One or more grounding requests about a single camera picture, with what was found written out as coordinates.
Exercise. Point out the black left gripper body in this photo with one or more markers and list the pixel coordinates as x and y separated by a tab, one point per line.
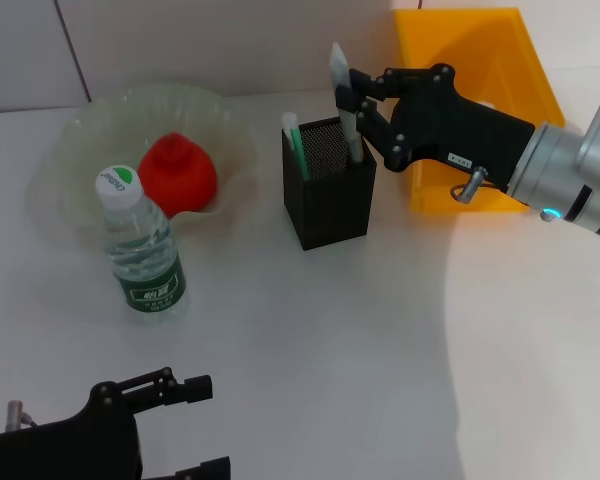
60	450

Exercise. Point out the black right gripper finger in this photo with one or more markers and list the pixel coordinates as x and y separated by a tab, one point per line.
375	120
375	82

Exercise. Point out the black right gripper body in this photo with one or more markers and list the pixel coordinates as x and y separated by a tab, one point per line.
455	130

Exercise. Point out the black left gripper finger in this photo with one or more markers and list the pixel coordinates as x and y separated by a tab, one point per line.
195	389
205	470

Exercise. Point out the silver glitter pen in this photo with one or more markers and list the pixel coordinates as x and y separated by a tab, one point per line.
341	70

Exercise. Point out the green utility knife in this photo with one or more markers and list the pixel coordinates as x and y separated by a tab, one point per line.
296	140

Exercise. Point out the clear green-label water bottle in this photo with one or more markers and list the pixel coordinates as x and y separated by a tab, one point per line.
140	240

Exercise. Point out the orange fruit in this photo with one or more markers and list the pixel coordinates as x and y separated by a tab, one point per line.
180	175

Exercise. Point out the black mesh pen holder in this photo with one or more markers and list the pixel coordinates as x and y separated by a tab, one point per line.
330	205

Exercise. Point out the green glass fruit plate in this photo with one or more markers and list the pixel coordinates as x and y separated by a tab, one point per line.
200	115

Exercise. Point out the yellow plastic bin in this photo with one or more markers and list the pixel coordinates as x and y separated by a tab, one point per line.
480	50

